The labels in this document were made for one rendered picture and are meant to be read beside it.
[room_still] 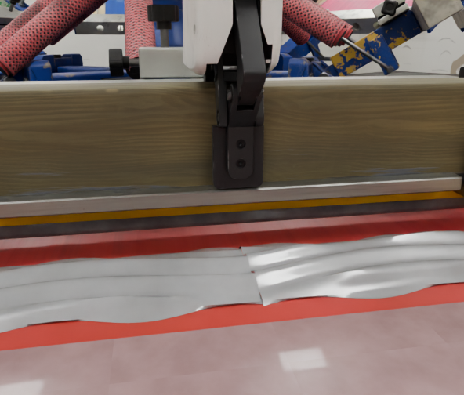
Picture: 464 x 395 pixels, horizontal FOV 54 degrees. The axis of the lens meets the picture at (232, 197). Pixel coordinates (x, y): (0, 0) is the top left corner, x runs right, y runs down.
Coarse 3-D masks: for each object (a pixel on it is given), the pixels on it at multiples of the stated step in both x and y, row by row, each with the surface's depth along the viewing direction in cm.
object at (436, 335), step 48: (240, 240) 32; (288, 240) 32; (336, 240) 32; (432, 288) 25; (288, 336) 21; (336, 336) 21; (384, 336) 21; (432, 336) 21; (336, 384) 18; (384, 384) 18; (432, 384) 18
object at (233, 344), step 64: (0, 256) 29; (64, 256) 29; (128, 256) 29; (192, 320) 23; (256, 320) 23; (0, 384) 18; (64, 384) 18; (128, 384) 18; (192, 384) 18; (256, 384) 18
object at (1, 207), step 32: (96, 192) 29; (128, 192) 29; (160, 192) 29; (192, 192) 29; (224, 192) 29; (256, 192) 30; (288, 192) 30; (320, 192) 30; (352, 192) 31; (384, 192) 31; (416, 192) 32
